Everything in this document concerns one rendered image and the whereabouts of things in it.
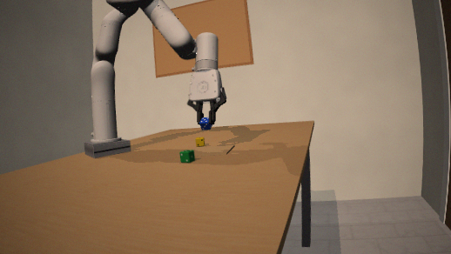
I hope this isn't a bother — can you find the yellow die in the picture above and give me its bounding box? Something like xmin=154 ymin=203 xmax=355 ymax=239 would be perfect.
xmin=196 ymin=137 xmax=205 ymax=147

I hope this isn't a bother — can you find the green die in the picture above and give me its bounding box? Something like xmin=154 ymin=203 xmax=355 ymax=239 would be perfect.
xmin=179 ymin=150 xmax=195 ymax=163

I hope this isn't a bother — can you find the blue die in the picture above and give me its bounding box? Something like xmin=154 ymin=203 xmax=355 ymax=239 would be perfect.
xmin=199 ymin=117 xmax=212 ymax=130

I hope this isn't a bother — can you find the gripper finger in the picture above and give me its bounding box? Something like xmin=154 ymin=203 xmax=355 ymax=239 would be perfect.
xmin=209 ymin=91 xmax=226 ymax=124
xmin=187 ymin=100 xmax=204 ymax=125

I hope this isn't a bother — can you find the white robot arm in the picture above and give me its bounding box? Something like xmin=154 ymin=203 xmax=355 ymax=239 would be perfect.
xmin=91 ymin=0 xmax=219 ymax=143

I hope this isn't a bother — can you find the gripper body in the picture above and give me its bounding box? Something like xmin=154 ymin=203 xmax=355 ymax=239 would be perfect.
xmin=189 ymin=68 xmax=223 ymax=104

